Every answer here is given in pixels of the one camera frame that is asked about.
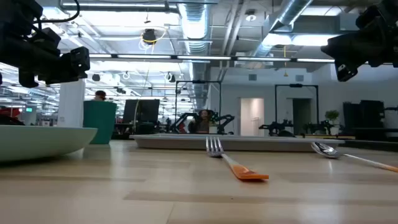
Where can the green potted plant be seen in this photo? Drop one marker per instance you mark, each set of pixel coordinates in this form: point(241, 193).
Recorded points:
point(332, 115)

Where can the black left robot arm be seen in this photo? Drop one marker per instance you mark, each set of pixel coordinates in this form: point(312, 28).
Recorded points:
point(15, 15)

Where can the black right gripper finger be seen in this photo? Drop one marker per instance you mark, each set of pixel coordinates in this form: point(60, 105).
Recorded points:
point(334, 48)
point(344, 71)

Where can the black equipment cabinet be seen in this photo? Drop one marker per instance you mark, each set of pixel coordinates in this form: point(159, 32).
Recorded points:
point(363, 113)

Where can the silver ceiling air duct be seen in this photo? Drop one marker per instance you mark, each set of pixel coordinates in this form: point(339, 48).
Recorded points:
point(286, 18)
point(194, 25)

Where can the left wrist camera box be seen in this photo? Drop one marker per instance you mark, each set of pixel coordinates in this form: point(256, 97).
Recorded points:
point(49, 36)

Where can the green exit sign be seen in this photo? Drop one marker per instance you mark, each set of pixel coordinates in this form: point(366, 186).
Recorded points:
point(29, 109)

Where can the black background robot arm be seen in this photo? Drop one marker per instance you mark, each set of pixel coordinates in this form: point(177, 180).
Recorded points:
point(320, 127)
point(275, 128)
point(182, 122)
point(224, 123)

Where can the white round column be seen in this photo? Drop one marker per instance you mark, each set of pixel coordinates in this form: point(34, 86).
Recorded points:
point(71, 105)

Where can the long ceiling light strip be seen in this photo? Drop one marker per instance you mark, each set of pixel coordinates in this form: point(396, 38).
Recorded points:
point(202, 58)

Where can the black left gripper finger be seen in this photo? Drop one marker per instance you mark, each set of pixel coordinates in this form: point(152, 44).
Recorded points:
point(59, 80)
point(80, 62)

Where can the black metal rig frame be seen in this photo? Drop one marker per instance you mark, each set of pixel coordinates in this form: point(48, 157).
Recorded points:
point(295, 85)
point(199, 82)

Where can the person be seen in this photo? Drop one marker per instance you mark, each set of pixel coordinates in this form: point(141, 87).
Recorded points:
point(202, 122)
point(100, 95)

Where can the mint green plate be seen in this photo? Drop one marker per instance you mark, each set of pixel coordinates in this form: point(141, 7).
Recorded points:
point(37, 143)

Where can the grey plastic tray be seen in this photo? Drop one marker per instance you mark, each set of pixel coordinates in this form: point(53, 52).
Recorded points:
point(174, 143)

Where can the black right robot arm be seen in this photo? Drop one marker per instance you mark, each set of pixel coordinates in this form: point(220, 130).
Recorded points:
point(387, 7)

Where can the teal plastic cup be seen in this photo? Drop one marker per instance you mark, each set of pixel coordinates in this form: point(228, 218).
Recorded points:
point(99, 124)

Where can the black monitor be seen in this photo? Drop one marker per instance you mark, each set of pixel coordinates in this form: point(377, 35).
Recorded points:
point(141, 111)

